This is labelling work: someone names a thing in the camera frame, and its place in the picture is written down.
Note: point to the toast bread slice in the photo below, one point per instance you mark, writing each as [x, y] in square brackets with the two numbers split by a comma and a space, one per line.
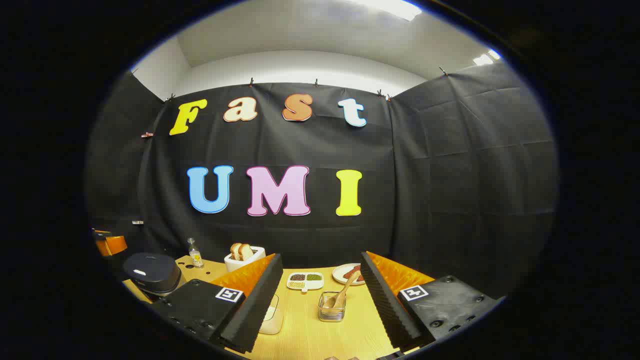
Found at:
[246, 251]
[235, 251]

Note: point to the white toaster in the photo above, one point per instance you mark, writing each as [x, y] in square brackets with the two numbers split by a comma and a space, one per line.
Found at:
[240, 265]

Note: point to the red meat slice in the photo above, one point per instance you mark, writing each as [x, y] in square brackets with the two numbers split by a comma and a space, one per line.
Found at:
[356, 269]
[349, 276]

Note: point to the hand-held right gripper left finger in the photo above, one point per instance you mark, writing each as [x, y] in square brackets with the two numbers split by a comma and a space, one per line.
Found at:
[260, 305]

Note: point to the white round plate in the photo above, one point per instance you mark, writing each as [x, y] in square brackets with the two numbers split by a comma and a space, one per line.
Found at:
[339, 274]

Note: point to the ceiling light panel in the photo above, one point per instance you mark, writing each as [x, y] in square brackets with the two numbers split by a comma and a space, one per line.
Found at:
[486, 58]
[395, 7]

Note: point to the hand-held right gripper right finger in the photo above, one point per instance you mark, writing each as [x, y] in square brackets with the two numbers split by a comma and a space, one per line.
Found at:
[387, 305]

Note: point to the white divided dish of beans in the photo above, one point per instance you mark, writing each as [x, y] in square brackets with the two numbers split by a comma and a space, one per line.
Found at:
[305, 286]

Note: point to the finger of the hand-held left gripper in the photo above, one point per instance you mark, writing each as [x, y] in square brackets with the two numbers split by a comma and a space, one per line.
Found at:
[114, 245]

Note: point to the wooden spoon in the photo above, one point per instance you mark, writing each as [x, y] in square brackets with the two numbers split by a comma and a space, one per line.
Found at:
[345, 290]

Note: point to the dark lidded rice cooker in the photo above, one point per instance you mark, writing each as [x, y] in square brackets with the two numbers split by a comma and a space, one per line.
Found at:
[150, 272]

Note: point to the black backdrop cloth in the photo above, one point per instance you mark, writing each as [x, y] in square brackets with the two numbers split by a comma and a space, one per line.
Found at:
[425, 175]

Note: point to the clear glass bowl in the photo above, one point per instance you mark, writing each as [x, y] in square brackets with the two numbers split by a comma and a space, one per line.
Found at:
[270, 326]

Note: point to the small clear bottle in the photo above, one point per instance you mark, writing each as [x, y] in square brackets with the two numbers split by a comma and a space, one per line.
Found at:
[195, 256]

